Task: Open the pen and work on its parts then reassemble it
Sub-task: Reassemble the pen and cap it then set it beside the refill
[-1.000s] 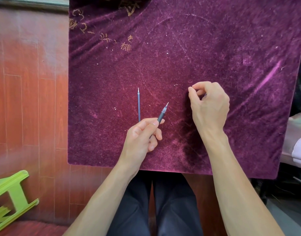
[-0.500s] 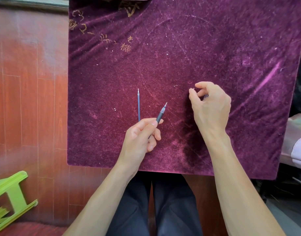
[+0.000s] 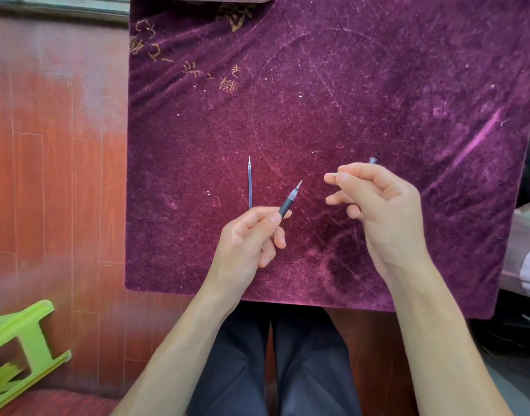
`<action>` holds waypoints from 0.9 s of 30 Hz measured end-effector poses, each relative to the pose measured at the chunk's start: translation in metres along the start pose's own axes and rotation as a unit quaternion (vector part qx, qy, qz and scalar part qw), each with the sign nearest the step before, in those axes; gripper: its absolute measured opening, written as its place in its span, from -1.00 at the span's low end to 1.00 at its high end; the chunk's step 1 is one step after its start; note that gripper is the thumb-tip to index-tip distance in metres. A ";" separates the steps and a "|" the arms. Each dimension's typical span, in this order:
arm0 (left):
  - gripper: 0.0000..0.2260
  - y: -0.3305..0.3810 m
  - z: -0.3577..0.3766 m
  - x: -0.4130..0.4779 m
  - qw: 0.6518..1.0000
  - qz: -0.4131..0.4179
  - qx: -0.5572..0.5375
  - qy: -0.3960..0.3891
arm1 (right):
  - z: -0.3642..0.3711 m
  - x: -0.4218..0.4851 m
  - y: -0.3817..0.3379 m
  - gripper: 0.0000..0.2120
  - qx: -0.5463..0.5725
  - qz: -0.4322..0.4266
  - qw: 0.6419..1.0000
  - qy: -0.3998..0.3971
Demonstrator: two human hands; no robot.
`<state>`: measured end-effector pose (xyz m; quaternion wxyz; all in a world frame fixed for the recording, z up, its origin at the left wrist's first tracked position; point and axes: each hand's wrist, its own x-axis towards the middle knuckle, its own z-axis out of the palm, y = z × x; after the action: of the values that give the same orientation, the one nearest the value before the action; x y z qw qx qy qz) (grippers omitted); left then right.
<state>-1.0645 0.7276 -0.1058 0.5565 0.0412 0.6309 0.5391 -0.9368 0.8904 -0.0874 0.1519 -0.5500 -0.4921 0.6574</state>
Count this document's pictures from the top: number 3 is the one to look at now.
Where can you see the person's right hand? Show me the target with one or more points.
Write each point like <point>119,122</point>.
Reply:
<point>390,220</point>

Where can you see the person's left hand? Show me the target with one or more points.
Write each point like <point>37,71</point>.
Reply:
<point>239,251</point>

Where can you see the dark clear pen cap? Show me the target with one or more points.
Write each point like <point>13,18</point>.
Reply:
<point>373,160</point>

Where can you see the black grip pen body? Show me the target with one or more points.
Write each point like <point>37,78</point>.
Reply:
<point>286,206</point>

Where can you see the person's right forearm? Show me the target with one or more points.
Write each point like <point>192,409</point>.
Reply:
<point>442,350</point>

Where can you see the person's left forearm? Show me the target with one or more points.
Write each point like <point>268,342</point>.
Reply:
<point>174,368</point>

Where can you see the purple velvet tablecloth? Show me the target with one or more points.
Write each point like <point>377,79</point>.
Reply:
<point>356,103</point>

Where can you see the dark navy trousers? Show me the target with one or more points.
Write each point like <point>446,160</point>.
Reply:
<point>308,372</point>

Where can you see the green plastic stool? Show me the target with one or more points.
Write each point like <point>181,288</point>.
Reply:
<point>35,342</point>

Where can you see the grey window frame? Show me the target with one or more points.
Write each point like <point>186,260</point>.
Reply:
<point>53,8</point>

